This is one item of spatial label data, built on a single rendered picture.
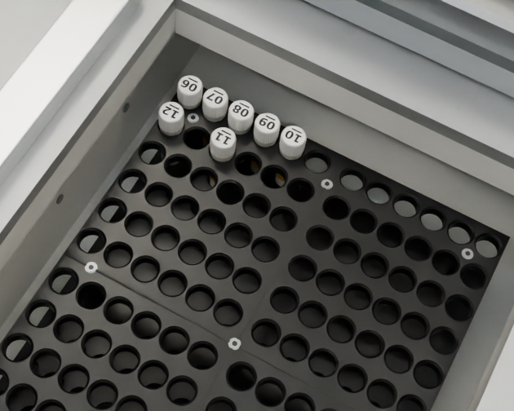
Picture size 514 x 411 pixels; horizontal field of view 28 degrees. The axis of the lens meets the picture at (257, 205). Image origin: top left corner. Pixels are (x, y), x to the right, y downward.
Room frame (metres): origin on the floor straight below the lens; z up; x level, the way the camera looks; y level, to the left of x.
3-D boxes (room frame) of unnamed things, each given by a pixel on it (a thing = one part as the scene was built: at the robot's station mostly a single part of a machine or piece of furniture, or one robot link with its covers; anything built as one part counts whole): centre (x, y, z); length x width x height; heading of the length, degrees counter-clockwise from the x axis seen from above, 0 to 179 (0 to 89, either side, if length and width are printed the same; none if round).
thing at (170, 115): (0.26, 0.05, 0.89); 0.01 x 0.01 x 0.05
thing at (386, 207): (0.25, -0.03, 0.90); 0.18 x 0.02 x 0.01; 70
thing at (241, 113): (0.27, 0.01, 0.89); 0.01 x 0.01 x 0.05
